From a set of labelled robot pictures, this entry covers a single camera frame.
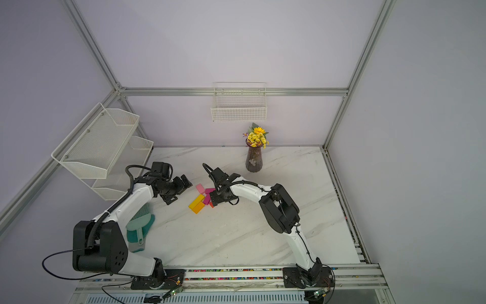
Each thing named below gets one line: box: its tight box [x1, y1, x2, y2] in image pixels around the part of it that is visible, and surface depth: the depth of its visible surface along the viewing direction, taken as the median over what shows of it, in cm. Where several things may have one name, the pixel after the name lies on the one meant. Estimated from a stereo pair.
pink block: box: [195, 183, 206, 194], surface depth 103 cm
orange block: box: [192, 201, 206, 215], surface depth 95 cm
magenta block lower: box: [203, 193, 211, 206], surface depth 97 cm
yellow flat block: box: [188, 193, 206, 215], surface depth 97 cm
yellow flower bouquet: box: [242, 122, 270, 149], surface depth 93 cm
